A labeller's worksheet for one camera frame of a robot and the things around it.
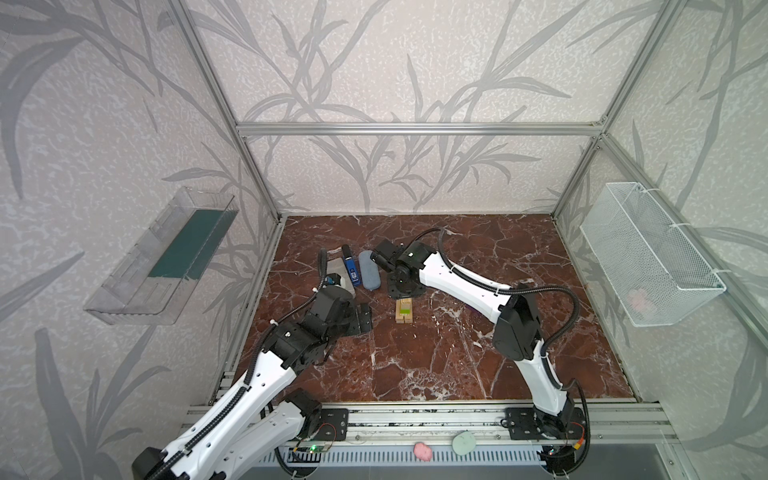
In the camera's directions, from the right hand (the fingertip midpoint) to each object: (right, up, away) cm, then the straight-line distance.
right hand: (399, 283), depth 88 cm
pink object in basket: (+60, -2, -13) cm, 62 cm away
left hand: (-9, -4, -11) cm, 15 cm away
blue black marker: (-17, +4, +13) cm, 22 cm away
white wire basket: (+55, +5, -25) cm, 61 cm away
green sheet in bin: (-45, +12, -23) cm, 52 cm away
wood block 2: (+3, -11, +3) cm, 12 cm away
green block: (+2, -8, 0) cm, 8 cm away
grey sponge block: (-21, +4, +14) cm, 26 cm away
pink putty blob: (+6, -36, -19) cm, 41 cm away
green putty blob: (+16, -35, -18) cm, 42 cm away
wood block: (0, -11, +3) cm, 11 cm away
